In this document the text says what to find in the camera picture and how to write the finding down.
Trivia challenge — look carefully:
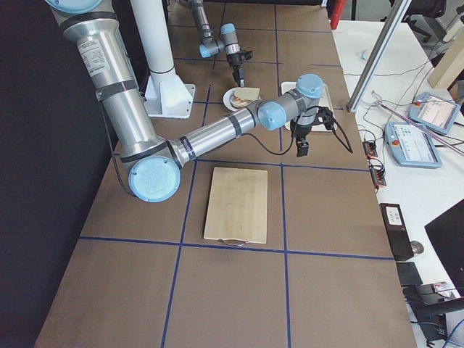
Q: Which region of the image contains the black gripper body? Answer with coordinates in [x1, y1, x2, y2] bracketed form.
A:
[227, 51, 243, 75]
[291, 115, 316, 141]

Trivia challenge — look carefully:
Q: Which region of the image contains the white round plate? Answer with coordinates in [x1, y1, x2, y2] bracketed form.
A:
[223, 87, 260, 111]

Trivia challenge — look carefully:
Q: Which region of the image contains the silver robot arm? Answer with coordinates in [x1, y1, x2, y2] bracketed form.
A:
[187, 0, 253, 87]
[49, 1, 325, 203]

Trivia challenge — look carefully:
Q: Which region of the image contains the toast with fried egg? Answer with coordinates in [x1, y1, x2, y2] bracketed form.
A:
[229, 95, 260, 109]

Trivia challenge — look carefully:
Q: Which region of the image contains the white rectangular tray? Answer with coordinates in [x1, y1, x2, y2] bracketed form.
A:
[281, 81, 338, 133]

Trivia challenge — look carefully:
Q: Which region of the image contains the orange black connector upper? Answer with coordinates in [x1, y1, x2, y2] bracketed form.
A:
[362, 140, 378, 159]

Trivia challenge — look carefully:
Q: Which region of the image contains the orange black connector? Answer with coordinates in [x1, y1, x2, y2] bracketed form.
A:
[369, 164, 386, 189]
[362, 140, 378, 159]

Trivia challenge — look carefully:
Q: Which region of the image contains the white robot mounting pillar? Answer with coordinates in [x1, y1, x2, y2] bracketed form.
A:
[130, 0, 195, 119]

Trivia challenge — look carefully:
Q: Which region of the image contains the orange black connector lower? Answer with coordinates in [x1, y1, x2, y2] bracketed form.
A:
[369, 164, 386, 189]

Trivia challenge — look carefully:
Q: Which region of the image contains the wooden cutting board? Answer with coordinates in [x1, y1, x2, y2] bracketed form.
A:
[204, 167, 268, 244]

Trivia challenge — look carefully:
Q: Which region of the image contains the near teach pendant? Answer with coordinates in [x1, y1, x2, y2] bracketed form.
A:
[385, 122, 442, 169]

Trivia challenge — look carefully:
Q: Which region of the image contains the teach pendant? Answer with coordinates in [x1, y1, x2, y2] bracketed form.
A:
[409, 92, 460, 135]
[385, 122, 442, 169]

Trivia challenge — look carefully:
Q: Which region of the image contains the black box with labels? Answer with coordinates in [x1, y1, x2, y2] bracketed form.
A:
[379, 203, 414, 261]

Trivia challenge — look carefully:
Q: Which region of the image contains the far teach pendant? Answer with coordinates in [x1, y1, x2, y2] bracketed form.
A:
[409, 92, 460, 135]

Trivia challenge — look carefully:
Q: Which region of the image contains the black monitor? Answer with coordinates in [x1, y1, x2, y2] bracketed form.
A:
[425, 202, 463, 295]

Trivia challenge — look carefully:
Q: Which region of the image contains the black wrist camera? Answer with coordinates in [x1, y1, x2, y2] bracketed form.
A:
[240, 50, 253, 62]
[314, 107, 336, 131]

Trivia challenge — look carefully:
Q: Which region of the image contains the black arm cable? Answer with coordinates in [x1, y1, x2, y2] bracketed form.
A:
[241, 104, 355, 155]

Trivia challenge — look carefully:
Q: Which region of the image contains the metal cutting board handle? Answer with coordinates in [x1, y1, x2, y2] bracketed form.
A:
[218, 239, 249, 247]

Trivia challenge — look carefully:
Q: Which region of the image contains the aluminium frame post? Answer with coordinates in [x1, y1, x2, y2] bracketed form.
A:
[347, 0, 412, 113]

